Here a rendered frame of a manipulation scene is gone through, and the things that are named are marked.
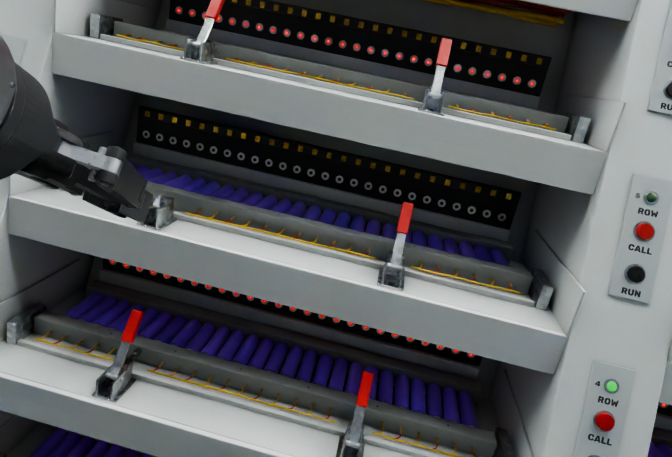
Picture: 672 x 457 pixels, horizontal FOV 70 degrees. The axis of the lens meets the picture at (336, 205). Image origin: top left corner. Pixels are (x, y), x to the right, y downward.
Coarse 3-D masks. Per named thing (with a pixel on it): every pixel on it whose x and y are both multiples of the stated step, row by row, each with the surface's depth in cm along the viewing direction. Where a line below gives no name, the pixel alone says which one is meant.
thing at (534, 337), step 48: (96, 144) 66; (144, 144) 70; (48, 192) 56; (336, 192) 67; (48, 240) 53; (96, 240) 52; (144, 240) 52; (192, 240) 51; (240, 240) 54; (240, 288) 51; (288, 288) 50; (336, 288) 50; (384, 288) 49; (432, 288) 52; (576, 288) 48; (432, 336) 49; (480, 336) 49; (528, 336) 48
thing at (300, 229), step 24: (168, 192) 57; (192, 192) 59; (216, 216) 57; (240, 216) 57; (264, 216) 57; (288, 216) 57; (312, 240) 57; (336, 240) 56; (360, 240) 56; (384, 240) 56; (408, 264) 56; (432, 264) 56; (456, 264) 55; (480, 264) 55; (504, 288) 53; (528, 288) 55
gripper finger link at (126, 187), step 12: (120, 156) 32; (132, 168) 36; (96, 180) 31; (108, 180) 31; (120, 180) 34; (132, 180) 37; (144, 180) 40; (108, 192) 35; (120, 192) 35; (132, 192) 37; (132, 204) 39
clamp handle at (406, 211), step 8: (408, 208) 52; (400, 216) 52; (408, 216) 52; (400, 224) 52; (408, 224) 52; (400, 232) 52; (400, 240) 51; (400, 248) 51; (392, 256) 51; (400, 256) 51
